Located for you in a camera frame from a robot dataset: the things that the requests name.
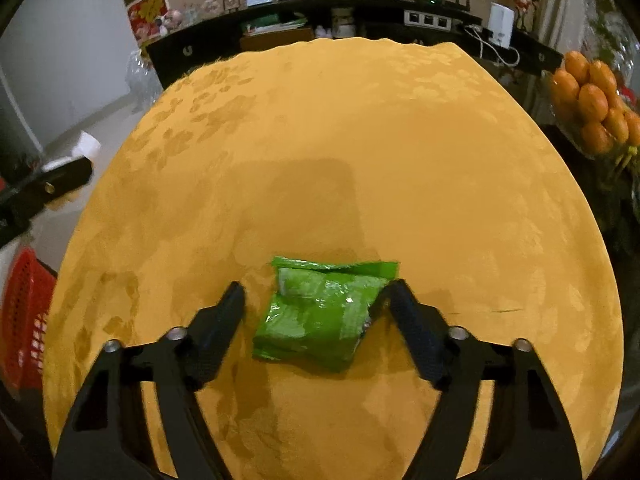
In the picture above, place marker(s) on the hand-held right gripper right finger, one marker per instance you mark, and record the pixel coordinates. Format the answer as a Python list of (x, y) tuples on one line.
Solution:
[(415, 330)]

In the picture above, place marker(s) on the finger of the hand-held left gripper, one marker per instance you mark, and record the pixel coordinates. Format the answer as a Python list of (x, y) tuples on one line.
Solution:
[(65, 180)]

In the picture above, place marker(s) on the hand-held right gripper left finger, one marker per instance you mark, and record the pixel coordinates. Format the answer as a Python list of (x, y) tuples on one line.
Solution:
[(220, 335)]

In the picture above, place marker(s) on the green snack wrapper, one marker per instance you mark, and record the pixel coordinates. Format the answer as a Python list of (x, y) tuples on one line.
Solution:
[(310, 315)]

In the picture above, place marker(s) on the red plastic mesh basket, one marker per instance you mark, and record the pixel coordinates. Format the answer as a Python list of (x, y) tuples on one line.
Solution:
[(25, 320)]

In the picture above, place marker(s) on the clear plastic water jug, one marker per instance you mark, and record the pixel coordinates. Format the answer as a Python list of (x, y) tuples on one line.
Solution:
[(142, 80)]

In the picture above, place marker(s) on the black television cabinet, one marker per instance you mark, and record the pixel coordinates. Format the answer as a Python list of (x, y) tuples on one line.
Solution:
[(200, 50)]

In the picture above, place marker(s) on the yellow patterned tablecloth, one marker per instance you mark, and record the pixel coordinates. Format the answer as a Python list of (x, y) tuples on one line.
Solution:
[(350, 135)]

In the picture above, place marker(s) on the glass snow globe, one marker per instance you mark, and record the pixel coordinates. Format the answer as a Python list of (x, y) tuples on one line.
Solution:
[(211, 3)]

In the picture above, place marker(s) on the glass fruit bowl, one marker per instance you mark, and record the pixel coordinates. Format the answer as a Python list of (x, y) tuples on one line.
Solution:
[(565, 130)]

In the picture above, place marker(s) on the green packets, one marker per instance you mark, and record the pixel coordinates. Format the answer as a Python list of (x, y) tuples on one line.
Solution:
[(272, 26)]

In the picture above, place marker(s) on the yellow miniature chair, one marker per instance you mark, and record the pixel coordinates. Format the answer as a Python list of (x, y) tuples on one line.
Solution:
[(627, 160)]

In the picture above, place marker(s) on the pile of oranges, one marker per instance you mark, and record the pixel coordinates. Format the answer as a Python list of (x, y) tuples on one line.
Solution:
[(592, 100)]

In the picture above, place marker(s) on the small white bottles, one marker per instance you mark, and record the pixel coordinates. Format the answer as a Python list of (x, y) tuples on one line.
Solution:
[(323, 32)]

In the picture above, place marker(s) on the stacked storage jars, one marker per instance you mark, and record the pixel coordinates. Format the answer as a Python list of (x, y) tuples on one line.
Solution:
[(343, 22)]

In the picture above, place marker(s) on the white upright device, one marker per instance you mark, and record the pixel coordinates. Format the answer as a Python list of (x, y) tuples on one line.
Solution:
[(501, 25)]

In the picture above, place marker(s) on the red and white figurine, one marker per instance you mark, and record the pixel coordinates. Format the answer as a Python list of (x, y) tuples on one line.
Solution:
[(525, 5)]

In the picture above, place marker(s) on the glass vase with plants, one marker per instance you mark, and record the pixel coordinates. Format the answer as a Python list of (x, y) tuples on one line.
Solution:
[(610, 25)]

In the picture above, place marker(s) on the red festive wall poster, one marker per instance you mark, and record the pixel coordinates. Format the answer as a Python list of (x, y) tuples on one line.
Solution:
[(147, 12)]

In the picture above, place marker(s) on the dark photo frame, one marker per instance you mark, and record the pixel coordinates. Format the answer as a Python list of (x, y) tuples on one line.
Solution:
[(231, 0)]

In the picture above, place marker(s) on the white triple photo frame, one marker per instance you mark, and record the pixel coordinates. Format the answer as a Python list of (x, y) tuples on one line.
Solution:
[(426, 18)]

